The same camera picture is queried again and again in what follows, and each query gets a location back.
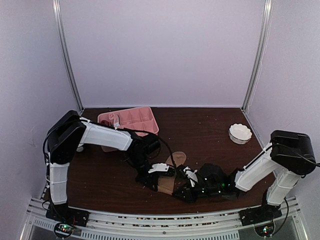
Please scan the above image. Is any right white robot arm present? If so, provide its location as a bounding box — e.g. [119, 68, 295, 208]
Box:
[172, 130, 319, 221]

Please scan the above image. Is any right aluminium frame post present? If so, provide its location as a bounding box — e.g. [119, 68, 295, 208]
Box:
[241, 0, 274, 113]

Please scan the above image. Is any white scalloped bowl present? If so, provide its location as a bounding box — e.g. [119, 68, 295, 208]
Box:
[228, 123, 253, 145]

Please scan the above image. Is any tan ribbed sock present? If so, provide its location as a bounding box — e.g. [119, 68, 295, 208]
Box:
[157, 150, 188, 195]

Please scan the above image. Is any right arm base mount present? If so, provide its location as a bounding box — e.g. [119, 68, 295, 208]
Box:
[238, 205, 282, 238]

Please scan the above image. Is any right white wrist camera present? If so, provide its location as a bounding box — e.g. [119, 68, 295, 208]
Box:
[183, 166, 199, 188]

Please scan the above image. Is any left aluminium frame post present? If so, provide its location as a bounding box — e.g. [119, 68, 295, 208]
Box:
[52, 0, 84, 112]

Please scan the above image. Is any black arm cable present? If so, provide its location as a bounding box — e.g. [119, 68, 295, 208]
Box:
[271, 142, 320, 168]
[139, 129, 186, 178]

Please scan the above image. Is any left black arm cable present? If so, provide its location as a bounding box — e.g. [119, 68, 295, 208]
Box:
[139, 129, 186, 178]

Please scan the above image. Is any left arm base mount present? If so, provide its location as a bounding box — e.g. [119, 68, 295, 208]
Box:
[45, 208, 90, 239]

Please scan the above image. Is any dark red rolled sock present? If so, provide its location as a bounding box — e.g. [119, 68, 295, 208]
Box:
[100, 120, 112, 126]

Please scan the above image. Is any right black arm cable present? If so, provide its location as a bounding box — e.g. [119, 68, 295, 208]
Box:
[271, 142, 320, 168]

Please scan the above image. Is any aluminium frame post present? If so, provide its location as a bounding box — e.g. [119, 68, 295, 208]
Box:
[241, 0, 274, 113]
[52, 0, 84, 112]

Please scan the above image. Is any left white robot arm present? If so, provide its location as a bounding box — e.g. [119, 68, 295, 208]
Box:
[42, 110, 160, 222]

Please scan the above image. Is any pink divided organizer tray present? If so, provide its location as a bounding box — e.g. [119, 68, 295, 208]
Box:
[97, 106, 159, 135]

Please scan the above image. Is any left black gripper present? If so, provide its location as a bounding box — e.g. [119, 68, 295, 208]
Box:
[128, 153, 158, 192]

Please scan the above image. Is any white round cup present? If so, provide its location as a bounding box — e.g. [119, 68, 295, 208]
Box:
[76, 146, 84, 153]

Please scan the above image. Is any pink patterned sock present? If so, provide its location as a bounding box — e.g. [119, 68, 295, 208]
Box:
[108, 112, 121, 127]

